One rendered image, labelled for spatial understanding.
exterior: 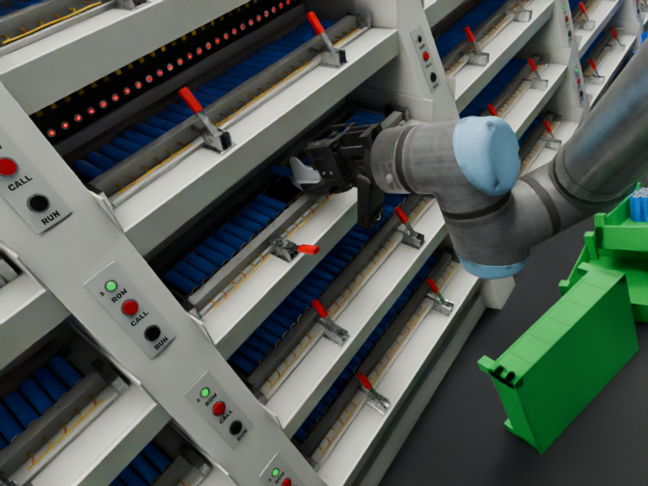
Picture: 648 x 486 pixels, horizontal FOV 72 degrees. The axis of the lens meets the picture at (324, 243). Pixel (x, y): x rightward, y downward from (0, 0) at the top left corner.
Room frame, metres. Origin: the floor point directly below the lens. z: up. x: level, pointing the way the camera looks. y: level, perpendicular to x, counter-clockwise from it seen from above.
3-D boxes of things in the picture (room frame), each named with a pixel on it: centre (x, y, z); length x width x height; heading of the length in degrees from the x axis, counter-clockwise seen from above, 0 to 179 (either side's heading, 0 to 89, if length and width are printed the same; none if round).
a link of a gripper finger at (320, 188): (0.68, -0.05, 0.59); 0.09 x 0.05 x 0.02; 39
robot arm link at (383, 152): (0.57, -0.14, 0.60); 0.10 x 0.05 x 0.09; 124
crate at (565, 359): (0.57, -0.29, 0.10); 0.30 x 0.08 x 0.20; 107
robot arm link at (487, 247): (0.50, -0.21, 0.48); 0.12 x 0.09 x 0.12; 87
